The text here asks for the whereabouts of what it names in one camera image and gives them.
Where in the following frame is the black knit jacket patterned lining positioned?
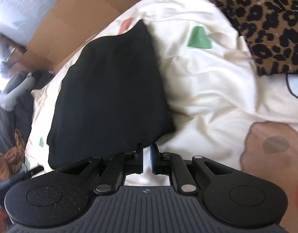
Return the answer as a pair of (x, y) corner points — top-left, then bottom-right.
(47, 21), (175, 169)

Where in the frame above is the brown crumpled garment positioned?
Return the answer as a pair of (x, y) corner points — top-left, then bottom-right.
(0, 129), (25, 183)

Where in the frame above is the dark grey blanket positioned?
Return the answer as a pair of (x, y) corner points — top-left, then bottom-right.
(0, 87), (36, 183)

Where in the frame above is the cream bear print bedsheet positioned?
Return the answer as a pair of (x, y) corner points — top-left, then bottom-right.
(23, 0), (298, 233)

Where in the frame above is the grey long sleeve garment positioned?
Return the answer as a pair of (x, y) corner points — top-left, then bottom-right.
(0, 72), (36, 111)

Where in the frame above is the brown cardboard box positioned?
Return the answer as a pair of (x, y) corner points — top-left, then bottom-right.
(6, 0), (141, 72)

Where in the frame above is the leopard print garment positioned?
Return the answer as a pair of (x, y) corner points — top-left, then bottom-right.
(210, 0), (298, 76)

